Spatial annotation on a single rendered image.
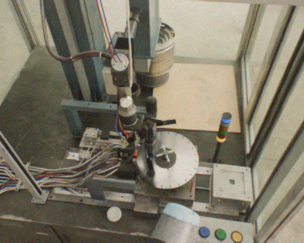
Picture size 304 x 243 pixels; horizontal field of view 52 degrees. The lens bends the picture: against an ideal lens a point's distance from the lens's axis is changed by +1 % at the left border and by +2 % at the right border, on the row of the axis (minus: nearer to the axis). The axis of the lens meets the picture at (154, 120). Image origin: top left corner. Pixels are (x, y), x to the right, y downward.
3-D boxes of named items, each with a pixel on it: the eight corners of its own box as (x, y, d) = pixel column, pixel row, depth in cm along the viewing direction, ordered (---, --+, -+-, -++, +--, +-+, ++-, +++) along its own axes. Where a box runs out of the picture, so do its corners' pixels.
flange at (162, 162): (181, 158, 153) (181, 155, 151) (164, 171, 149) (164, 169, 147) (166, 144, 158) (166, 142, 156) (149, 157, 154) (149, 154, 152)
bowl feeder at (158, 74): (175, 64, 226) (178, 21, 197) (171, 95, 207) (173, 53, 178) (135, 61, 229) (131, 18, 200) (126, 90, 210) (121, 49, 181)
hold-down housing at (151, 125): (156, 144, 144) (156, 118, 128) (153, 153, 141) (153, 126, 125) (145, 142, 145) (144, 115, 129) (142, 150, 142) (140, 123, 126)
